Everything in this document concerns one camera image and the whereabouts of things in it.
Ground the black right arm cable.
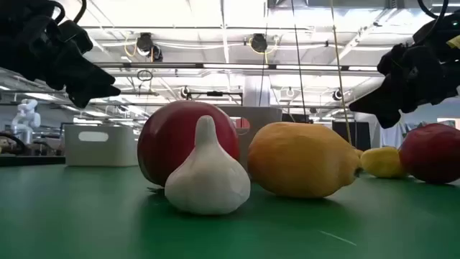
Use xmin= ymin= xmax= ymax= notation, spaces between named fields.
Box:
xmin=416 ymin=0 xmax=450 ymax=28

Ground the red apple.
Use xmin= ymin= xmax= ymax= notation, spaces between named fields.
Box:
xmin=137 ymin=99 xmax=241 ymax=188
xmin=397 ymin=122 xmax=460 ymax=185

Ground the black upright panel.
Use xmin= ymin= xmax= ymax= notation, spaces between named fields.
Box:
xmin=332 ymin=121 xmax=372 ymax=152

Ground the white robot figure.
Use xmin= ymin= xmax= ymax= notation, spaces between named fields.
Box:
xmin=10 ymin=99 xmax=42 ymax=145

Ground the long black hanging cable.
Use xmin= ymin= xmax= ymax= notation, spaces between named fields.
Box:
xmin=290 ymin=0 xmax=309 ymax=124

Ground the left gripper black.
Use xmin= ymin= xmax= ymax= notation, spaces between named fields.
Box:
xmin=0 ymin=21 xmax=122 ymax=109

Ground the long yellow hanging cable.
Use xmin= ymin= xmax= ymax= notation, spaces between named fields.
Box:
xmin=329 ymin=0 xmax=354 ymax=145

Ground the yellow lemon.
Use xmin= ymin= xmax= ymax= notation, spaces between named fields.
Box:
xmin=360 ymin=146 xmax=409 ymax=179
xmin=247 ymin=121 xmax=363 ymax=199

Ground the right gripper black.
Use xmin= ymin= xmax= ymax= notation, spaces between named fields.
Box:
xmin=349 ymin=45 xmax=460 ymax=130

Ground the black ceiling cable reel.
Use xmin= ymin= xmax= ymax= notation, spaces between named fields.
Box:
xmin=135 ymin=32 xmax=165 ymax=63
xmin=249 ymin=33 xmax=269 ymax=54

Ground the long ceiling light rail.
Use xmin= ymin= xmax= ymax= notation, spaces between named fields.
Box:
xmin=91 ymin=61 xmax=385 ymax=72

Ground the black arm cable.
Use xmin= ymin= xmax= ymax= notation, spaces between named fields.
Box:
xmin=48 ymin=0 xmax=88 ymax=25
xmin=416 ymin=0 xmax=450 ymax=28

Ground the patterned cloth curtain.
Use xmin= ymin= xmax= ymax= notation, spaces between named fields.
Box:
xmin=379 ymin=120 xmax=409 ymax=149

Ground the white plastic basket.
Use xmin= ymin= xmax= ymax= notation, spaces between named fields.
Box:
xmin=218 ymin=106 xmax=284 ymax=171
xmin=64 ymin=124 xmax=140 ymax=168

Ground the white garlic bulb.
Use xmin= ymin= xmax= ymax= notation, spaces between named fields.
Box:
xmin=164 ymin=114 xmax=252 ymax=216

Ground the black overhead gantry frame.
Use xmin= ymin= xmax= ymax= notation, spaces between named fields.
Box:
xmin=185 ymin=91 xmax=244 ymax=109

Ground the white building pillar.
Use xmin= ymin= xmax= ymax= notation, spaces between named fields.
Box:
xmin=243 ymin=74 xmax=271 ymax=108

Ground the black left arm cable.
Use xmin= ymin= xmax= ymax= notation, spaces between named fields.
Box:
xmin=48 ymin=0 xmax=88 ymax=25

